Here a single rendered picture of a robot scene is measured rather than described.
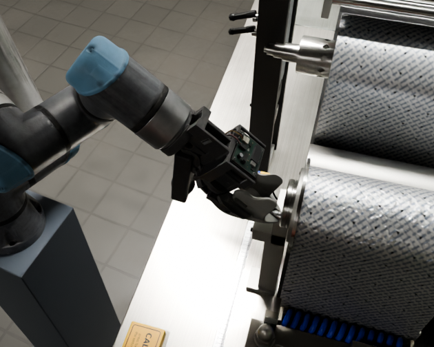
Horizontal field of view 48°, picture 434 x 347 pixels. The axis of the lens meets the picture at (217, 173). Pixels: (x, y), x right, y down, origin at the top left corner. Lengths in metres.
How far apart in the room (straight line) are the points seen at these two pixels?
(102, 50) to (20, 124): 0.15
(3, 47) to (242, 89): 0.71
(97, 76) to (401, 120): 0.49
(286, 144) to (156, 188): 1.15
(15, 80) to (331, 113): 0.59
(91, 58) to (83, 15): 2.88
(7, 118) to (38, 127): 0.04
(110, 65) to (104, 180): 1.83
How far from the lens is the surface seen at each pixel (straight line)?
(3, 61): 1.00
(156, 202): 2.29
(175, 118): 0.62
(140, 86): 0.61
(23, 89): 1.03
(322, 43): 0.84
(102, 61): 0.61
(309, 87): 1.47
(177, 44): 3.13
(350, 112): 0.84
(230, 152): 0.64
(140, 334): 1.01
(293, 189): 0.72
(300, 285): 0.83
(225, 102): 1.40
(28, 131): 0.67
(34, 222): 1.16
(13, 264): 1.17
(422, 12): 0.80
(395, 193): 0.72
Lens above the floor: 1.86
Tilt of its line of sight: 51 degrees down
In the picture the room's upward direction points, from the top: straight up
